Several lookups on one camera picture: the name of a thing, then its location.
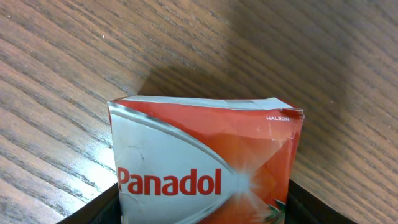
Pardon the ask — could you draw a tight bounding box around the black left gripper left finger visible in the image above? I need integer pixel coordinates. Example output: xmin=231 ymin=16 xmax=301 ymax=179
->
xmin=57 ymin=184 xmax=121 ymax=224

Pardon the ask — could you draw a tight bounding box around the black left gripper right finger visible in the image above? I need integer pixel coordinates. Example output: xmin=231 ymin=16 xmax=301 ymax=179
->
xmin=284 ymin=180 xmax=357 ymax=224

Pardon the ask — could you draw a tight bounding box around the red white sachet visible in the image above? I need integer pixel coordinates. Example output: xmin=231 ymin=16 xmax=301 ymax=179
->
xmin=108 ymin=96 xmax=304 ymax=223

